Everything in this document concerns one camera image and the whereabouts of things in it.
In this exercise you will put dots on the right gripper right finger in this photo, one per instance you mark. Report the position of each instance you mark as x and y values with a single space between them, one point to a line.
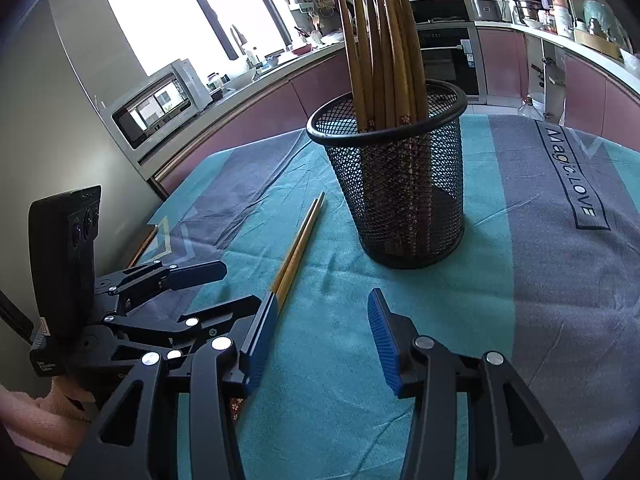
510 436

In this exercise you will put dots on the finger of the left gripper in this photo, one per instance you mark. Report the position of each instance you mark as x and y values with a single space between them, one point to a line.
151 279
220 318

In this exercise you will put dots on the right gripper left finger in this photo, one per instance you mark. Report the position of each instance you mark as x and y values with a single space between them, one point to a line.
168 418

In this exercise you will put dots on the black mesh utensil cup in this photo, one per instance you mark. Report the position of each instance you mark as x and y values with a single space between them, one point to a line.
404 185

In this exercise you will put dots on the pink sleeve forearm left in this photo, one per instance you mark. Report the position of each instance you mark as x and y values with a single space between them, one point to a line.
53 426

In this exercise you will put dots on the smartphone with orange edge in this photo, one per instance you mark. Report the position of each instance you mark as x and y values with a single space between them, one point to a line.
138 245

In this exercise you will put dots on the blue grey tablecloth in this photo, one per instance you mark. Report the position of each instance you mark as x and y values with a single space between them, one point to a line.
547 273

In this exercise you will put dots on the white microwave oven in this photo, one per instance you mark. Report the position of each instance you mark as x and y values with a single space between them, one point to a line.
146 115

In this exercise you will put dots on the silver refrigerator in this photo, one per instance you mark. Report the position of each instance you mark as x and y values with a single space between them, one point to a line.
56 56

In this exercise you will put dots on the black built-in oven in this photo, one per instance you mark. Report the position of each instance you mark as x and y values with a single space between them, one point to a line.
450 45

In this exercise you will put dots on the round bamboo steamer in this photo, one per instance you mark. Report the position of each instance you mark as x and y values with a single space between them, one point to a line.
597 43

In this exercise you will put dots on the teal mesh food cover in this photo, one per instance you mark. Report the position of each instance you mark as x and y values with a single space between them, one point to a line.
601 22

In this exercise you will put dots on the pink thermos kettle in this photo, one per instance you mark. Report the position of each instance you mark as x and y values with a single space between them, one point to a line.
563 16

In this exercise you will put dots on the black camera box left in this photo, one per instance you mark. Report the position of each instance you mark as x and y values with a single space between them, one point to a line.
61 232

